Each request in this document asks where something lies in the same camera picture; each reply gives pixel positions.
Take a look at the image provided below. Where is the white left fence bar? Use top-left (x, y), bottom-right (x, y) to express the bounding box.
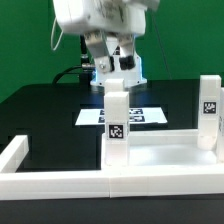
top-left (0, 135), bottom-right (29, 174)

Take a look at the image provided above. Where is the marker tag sheet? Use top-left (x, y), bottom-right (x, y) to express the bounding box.
top-left (75, 107), bottom-right (167, 126)

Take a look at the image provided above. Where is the white cable loop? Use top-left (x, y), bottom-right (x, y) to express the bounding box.
top-left (50, 19), bottom-right (64, 53)

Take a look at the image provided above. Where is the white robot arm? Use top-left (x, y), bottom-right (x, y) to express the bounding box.
top-left (53, 0), bottom-right (160, 87)

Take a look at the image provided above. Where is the black cable on table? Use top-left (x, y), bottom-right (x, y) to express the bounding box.
top-left (52, 65), bottom-right (91, 84)

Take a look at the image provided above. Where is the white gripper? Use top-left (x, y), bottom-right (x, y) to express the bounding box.
top-left (52, 0), bottom-right (148, 74)

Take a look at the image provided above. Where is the white desk tabletop tray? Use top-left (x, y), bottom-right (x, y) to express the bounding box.
top-left (100, 128), bottom-right (224, 173)

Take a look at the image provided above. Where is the white front fence bar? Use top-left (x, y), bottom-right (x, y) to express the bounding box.
top-left (0, 165), bottom-right (224, 201)

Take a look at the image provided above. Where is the white fence bar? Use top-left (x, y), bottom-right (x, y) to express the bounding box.
top-left (0, 135), bottom-right (29, 174)
top-left (0, 165), bottom-right (224, 201)

